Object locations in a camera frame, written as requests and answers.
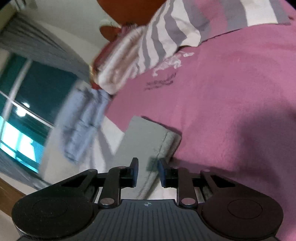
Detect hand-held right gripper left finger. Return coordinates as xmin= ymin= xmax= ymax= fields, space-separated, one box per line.
xmin=56 ymin=158 xmax=139 ymax=208

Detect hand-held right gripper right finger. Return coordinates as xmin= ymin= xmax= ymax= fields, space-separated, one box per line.
xmin=158 ymin=159 xmax=241 ymax=208

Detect grey pants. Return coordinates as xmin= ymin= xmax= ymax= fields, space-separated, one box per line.
xmin=117 ymin=115 xmax=183 ymax=200

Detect folded blue duvet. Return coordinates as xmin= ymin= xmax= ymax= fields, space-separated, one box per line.
xmin=57 ymin=88 xmax=112 ymax=163

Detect striped bed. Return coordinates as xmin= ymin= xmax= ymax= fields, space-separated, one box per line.
xmin=39 ymin=22 xmax=296 ymax=241

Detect folded white blanket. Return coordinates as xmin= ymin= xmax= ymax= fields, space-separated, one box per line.
xmin=94 ymin=25 xmax=148 ymax=95

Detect grey curtain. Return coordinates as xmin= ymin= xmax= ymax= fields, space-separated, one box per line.
xmin=0 ymin=148 xmax=50 ymax=191
xmin=0 ymin=16 xmax=93 ymax=80

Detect stack of folded clothes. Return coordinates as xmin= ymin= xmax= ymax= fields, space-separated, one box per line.
xmin=90 ymin=23 xmax=137 ymax=91

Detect sliding window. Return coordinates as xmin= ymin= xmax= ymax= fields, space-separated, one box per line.
xmin=0 ymin=53 xmax=79 ymax=174

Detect brown wooden door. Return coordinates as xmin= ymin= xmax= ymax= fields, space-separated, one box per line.
xmin=0 ymin=178 xmax=26 ymax=219

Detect striped pillow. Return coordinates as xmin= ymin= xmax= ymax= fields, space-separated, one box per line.
xmin=133 ymin=0 xmax=292 ymax=77

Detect red wooden headboard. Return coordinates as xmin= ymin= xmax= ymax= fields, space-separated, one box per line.
xmin=96 ymin=0 xmax=167 ymax=40

